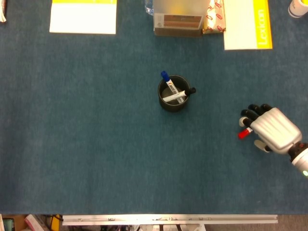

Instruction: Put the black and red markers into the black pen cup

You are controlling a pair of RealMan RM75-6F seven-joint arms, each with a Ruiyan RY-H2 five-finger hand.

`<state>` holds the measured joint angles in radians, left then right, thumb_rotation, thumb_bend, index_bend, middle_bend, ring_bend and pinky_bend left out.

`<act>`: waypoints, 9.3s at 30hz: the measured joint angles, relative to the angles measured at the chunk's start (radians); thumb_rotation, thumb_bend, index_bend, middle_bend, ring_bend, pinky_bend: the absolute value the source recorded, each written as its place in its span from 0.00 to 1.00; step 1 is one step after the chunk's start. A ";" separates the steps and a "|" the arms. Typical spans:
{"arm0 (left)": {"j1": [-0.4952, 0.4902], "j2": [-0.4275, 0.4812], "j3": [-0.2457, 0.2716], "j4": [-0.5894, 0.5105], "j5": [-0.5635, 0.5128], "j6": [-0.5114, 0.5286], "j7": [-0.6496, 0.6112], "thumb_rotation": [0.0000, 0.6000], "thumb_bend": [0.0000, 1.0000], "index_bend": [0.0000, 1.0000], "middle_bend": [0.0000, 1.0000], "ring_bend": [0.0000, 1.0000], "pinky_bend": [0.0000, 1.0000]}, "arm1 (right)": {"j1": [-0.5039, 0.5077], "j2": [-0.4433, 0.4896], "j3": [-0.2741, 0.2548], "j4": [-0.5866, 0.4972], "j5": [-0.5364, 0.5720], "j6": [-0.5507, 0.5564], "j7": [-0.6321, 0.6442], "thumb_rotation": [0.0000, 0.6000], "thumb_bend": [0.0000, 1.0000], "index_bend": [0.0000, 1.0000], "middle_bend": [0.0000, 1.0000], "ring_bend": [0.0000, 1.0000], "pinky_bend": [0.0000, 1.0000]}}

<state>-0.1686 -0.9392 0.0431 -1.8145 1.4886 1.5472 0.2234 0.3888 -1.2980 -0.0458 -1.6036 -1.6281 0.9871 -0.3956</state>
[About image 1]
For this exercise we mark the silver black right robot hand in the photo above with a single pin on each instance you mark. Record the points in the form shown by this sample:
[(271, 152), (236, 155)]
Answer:
[(276, 130)]

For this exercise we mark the red cap marker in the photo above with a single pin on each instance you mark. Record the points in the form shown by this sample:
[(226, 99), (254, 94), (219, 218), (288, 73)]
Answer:
[(244, 133)]

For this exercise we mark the black cap marker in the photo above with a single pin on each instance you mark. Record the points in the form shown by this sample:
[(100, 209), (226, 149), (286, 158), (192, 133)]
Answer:
[(179, 95)]

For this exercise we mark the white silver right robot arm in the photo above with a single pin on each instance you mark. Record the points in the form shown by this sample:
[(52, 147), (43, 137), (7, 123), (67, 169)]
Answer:
[(302, 158)]

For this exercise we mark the black mesh pen cup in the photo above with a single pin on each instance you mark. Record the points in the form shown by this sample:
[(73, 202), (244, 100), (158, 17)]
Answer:
[(173, 107)]

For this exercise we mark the blue-capped marker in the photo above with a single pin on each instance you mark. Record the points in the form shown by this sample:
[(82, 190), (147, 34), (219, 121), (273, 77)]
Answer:
[(168, 81)]

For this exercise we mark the yellow white Lexicon book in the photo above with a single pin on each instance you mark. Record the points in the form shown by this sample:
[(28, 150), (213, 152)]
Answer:
[(240, 24)]

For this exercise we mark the white blue paper cup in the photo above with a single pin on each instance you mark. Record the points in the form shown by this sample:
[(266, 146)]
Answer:
[(298, 8)]

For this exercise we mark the gold red snack pack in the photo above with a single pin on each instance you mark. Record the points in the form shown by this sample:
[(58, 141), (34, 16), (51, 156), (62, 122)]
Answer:
[(214, 19)]

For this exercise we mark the silver metal stand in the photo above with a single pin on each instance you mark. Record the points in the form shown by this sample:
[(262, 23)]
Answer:
[(180, 6)]

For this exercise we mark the blue felt table mat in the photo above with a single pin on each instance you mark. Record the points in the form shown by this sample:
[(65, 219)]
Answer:
[(108, 144)]

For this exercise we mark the plain yellow white book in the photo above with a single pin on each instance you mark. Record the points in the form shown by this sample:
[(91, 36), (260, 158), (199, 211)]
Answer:
[(83, 19)]

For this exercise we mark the pink white box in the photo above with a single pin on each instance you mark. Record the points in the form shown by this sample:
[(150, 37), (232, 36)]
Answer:
[(33, 222)]

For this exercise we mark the white chips bag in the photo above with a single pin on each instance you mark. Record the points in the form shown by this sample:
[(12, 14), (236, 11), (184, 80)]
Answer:
[(2, 10)]

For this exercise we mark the aluminium rail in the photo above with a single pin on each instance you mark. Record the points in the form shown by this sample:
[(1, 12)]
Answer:
[(168, 219)]

